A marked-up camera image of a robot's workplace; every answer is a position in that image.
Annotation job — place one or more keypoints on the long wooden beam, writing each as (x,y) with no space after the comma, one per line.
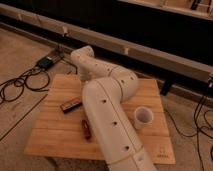
(180,65)

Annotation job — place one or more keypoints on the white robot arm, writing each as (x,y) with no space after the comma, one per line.
(107,86)

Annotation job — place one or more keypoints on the wooden table board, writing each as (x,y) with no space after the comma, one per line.
(56,134)

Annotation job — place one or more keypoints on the black power adapter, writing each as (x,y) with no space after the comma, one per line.
(45,63)

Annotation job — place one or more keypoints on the white cup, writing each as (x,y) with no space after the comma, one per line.
(142,116)

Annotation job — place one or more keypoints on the dark rectangular box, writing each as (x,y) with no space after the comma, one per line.
(71,104)

